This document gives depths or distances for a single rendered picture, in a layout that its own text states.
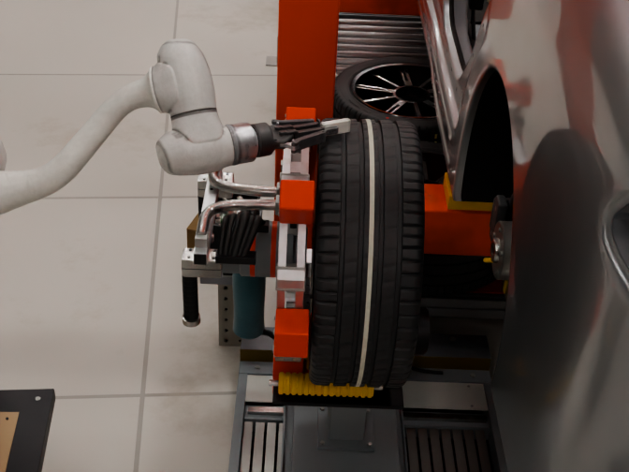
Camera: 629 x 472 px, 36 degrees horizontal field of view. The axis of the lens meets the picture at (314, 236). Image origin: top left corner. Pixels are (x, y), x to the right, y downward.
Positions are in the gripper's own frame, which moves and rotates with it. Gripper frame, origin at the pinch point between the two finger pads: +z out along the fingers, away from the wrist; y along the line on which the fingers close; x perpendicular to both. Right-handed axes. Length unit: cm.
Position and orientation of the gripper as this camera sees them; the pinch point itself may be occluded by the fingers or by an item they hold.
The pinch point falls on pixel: (335, 126)
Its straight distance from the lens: 222.0
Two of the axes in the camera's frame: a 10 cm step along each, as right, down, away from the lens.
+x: 0.4, -8.3, -5.5
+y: 4.1, 5.2, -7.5
